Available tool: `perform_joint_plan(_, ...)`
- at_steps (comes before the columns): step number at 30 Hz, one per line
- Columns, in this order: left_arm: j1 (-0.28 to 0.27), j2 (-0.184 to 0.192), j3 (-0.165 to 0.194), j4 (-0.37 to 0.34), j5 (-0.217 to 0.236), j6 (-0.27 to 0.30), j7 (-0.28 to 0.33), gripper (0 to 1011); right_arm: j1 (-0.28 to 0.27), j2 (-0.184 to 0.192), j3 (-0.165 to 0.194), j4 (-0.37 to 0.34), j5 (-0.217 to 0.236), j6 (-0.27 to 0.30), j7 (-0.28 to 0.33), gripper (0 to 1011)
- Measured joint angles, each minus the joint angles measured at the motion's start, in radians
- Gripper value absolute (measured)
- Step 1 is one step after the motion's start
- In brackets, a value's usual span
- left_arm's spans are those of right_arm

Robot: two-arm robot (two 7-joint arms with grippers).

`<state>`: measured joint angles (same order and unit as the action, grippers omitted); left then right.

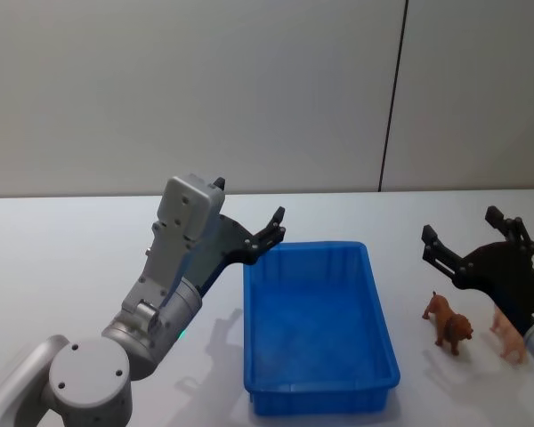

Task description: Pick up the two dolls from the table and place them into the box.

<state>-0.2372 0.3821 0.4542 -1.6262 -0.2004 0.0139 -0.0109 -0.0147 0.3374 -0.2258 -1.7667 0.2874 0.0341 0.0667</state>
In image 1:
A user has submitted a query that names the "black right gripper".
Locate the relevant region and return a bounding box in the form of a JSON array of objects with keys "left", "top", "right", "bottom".
[{"left": 421, "top": 205, "right": 534, "bottom": 335}]

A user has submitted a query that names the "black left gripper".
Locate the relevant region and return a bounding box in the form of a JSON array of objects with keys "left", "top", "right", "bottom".
[{"left": 185, "top": 176, "right": 287, "bottom": 297}]

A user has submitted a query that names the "brown toy lion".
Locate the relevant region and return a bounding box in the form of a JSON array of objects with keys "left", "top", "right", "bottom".
[{"left": 421, "top": 290, "right": 475, "bottom": 357}]

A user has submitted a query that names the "pink toy pig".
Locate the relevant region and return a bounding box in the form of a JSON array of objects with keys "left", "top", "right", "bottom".
[{"left": 489, "top": 305, "right": 529, "bottom": 367}]

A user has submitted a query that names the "blue plastic bin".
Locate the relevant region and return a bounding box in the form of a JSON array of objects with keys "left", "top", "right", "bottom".
[{"left": 242, "top": 240, "right": 402, "bottom": 417}]

